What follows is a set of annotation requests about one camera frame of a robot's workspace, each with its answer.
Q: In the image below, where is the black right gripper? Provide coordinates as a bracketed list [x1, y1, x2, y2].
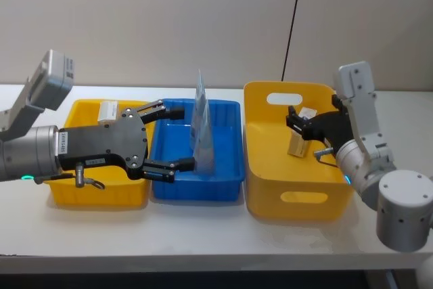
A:
[285, 105, 355, 150]

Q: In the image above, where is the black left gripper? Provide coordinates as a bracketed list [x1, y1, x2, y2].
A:
[57, 98, 197, 183]

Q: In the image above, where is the small beige cardboard box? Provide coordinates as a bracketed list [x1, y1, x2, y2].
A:
[287, 107, 319, 158]

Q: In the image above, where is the blue plastic bin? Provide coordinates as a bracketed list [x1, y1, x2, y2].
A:
[149, 98, 246, 202]

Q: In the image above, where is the clear plastic pouch, blue print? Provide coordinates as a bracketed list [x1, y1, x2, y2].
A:
[188, 68, 216, 175]

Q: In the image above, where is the small white carton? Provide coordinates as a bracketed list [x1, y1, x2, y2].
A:
[97, 99, 120, 125]

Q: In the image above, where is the shallow yellow plastic bin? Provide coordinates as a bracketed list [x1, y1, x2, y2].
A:
[43, 99, 157, 207]

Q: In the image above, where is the right gripper's thin dark cable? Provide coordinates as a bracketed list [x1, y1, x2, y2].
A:
[313, 148, 340, 169]

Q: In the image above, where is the gripper's thin dark cable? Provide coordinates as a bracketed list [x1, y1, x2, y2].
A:
[35, 162, 106, 191]
[313, 148, 340, 169]

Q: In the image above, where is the tall yellow bin with handles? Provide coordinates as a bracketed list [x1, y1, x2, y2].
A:
[243, 81, 355, 222]

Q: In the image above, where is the left gripper's thin dark cable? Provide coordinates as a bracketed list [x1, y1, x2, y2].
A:
[35, 162, 106, 191]

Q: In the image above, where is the black cable on wall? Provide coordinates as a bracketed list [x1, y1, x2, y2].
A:
[281, 0, 305, 82]

